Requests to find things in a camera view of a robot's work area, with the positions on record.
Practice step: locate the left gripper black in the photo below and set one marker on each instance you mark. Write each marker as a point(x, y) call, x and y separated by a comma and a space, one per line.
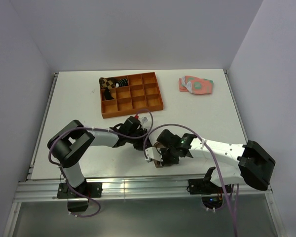
point(140, 146)

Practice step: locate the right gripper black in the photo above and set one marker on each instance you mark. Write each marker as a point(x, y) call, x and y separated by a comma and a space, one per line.
point(166, 161)

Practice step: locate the brown sock striped cuff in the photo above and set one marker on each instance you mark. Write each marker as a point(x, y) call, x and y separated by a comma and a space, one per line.
point(156, 163)

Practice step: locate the black white striped sock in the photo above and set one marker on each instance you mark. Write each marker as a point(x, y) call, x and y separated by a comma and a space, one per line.
point(122, 82)

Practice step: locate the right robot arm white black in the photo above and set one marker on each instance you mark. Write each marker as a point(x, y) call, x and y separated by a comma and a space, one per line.
point(246, 163)

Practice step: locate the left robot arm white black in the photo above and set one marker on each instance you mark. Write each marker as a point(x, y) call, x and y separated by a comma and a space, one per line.
point(69, 145)

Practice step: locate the orange compartment tray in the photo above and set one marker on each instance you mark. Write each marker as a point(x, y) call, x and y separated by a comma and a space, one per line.
point(142, 93)

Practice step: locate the checkered brown rolled sock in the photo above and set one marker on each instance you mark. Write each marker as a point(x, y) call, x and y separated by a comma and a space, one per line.
point(107, 84)

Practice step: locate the pink green dotted sock pair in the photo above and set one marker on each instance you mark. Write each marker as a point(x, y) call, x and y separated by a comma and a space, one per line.
point(195, 85)

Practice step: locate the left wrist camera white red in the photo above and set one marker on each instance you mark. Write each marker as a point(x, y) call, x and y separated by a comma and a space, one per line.
point(142, 120)

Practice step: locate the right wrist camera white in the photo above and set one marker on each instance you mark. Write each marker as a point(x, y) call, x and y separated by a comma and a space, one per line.
point(153, 153)

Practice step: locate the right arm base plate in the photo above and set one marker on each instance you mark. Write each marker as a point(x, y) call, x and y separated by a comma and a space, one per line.
point(203, 186)

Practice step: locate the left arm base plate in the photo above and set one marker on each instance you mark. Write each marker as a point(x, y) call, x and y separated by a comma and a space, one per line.
point(92, 190)

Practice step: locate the aluminium rail frame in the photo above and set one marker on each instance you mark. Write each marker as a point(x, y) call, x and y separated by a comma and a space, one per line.
point(112, 188)

